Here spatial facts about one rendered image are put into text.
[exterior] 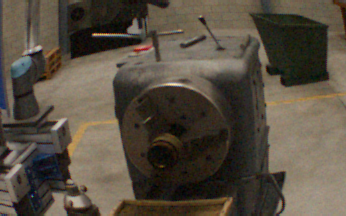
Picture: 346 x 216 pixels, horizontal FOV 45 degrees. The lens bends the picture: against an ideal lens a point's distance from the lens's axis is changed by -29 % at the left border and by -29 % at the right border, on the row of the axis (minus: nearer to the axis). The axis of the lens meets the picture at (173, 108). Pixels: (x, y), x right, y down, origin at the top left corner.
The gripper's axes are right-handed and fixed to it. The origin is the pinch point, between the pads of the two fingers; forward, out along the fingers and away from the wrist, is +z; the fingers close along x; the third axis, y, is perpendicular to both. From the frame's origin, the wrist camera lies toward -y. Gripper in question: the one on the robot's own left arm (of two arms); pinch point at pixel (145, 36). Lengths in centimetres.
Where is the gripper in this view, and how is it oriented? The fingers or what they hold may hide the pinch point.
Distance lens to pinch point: 184.3
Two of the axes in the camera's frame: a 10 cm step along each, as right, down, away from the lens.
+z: 1.4, 9.5, 2.7
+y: -9.6, 0.6, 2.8
